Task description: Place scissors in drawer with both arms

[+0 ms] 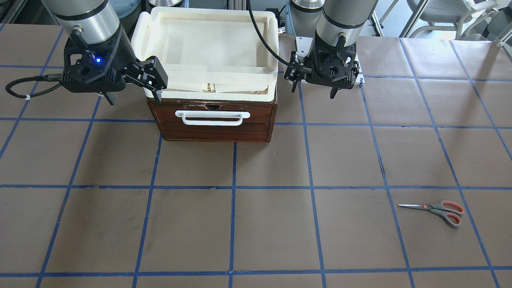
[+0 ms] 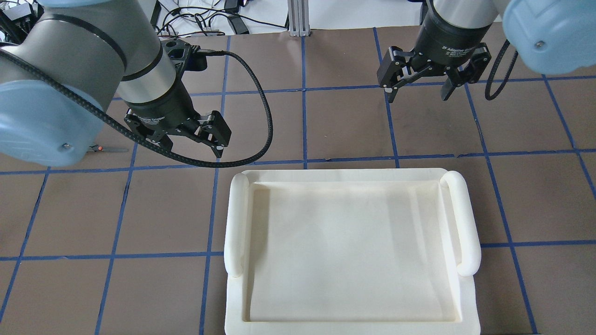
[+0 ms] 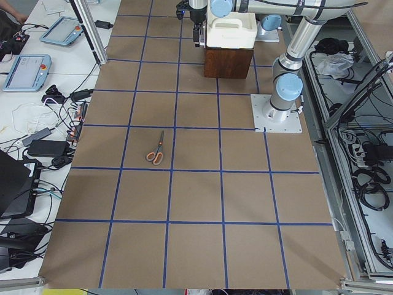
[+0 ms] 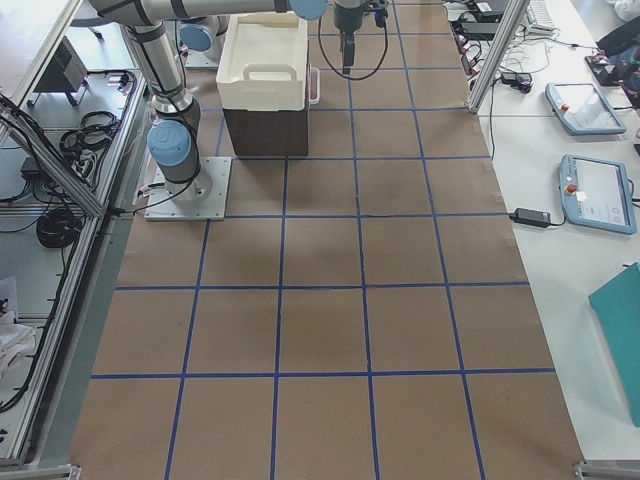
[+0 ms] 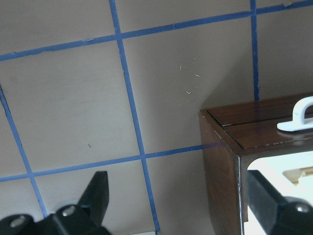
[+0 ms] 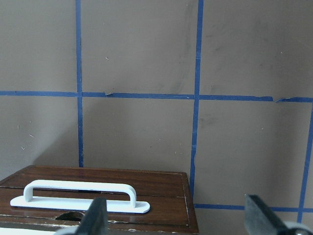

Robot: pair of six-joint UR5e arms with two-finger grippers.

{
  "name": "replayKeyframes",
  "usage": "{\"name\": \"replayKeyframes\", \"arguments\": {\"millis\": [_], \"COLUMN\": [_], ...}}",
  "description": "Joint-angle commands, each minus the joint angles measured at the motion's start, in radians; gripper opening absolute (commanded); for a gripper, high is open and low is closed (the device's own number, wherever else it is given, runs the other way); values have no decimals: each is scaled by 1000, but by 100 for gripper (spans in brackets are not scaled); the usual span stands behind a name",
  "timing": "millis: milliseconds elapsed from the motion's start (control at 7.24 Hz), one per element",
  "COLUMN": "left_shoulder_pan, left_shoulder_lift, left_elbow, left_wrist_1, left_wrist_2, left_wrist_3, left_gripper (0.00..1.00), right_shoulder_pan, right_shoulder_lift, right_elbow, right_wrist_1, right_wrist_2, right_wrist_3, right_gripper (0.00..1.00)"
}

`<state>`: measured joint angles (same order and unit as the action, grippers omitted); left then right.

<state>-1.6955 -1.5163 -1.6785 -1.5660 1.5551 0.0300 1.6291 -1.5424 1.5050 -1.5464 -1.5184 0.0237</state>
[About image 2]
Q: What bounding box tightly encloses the aluminium frame post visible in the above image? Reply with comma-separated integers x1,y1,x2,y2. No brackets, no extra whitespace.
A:
287,0,311,37

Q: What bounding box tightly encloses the black braided left cable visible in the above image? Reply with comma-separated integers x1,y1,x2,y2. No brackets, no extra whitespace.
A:
0,48,274,168

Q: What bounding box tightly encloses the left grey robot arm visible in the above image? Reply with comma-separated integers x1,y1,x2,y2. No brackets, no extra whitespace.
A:
1,0,231,166

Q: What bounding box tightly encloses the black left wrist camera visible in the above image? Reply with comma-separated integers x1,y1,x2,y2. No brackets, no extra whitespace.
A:
161,38,207,77

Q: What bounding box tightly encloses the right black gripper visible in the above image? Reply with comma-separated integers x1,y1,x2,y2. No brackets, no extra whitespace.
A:
377,9,492,104

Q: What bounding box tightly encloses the white plastic tray lid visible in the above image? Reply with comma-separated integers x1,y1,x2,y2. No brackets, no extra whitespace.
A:
223,168,481,335

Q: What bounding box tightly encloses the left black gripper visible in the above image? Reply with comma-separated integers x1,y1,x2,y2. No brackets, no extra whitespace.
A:
124,83,232,158

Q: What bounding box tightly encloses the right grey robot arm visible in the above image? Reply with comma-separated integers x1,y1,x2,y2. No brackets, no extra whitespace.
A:
377,0,596,102

